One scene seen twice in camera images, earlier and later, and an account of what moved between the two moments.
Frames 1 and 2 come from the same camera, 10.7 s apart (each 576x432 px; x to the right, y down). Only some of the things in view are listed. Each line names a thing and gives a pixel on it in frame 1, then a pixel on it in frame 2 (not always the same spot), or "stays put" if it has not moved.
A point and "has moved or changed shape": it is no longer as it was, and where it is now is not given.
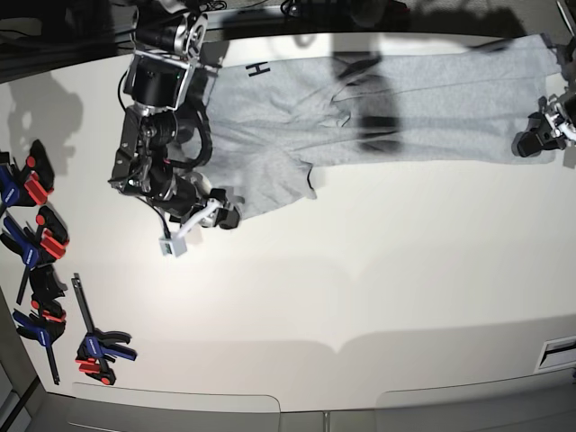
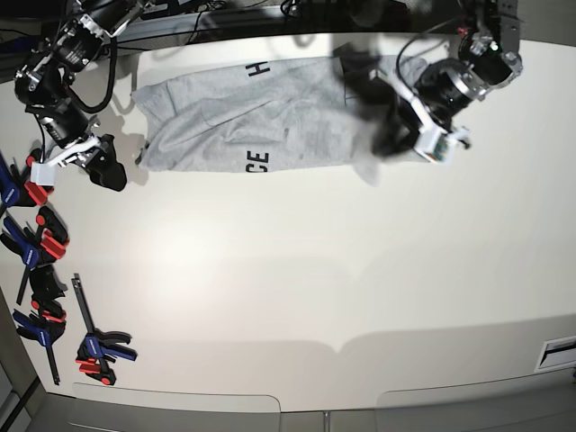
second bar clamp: (38, 248) stays put
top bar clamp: (29, 185) stays put
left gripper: (181, 196) → (74, 139)
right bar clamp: (100, 347) stays put
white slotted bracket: (557, 354) stays put
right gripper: (560, 112) → (427, 120)
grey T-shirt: (474, 103) has moved or changed shape
